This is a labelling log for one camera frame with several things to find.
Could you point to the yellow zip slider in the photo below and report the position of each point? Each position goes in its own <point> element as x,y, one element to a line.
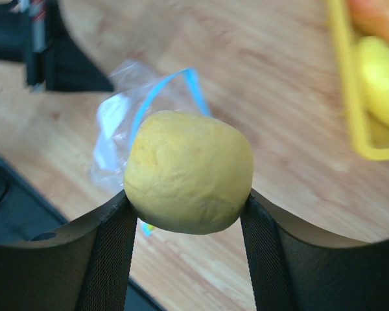
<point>147,229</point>

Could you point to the blue zip top bag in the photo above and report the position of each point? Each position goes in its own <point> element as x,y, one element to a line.
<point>140,92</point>

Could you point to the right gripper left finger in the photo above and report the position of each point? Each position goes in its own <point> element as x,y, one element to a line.
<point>82,265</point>

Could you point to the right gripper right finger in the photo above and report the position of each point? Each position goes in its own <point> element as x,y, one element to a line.
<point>295,265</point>

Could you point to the fake red mango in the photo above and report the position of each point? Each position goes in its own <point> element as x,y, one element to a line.
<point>371,17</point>

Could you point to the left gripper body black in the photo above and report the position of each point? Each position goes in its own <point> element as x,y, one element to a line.
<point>33,33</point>

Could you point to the yellow plastic tray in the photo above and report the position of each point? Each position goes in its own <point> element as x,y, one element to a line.
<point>368,136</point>

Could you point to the fake yellow mango lower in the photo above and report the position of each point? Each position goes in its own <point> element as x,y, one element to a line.
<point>373,54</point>

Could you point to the fake yellow pear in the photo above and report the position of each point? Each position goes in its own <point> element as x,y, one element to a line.
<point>188,173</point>

